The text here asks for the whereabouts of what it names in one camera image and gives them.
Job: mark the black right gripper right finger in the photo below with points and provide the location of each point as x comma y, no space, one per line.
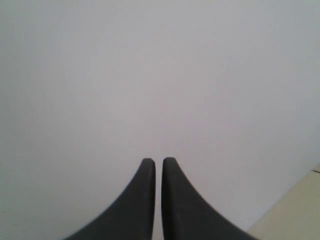
186,215

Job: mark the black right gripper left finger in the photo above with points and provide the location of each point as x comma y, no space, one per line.
131,215

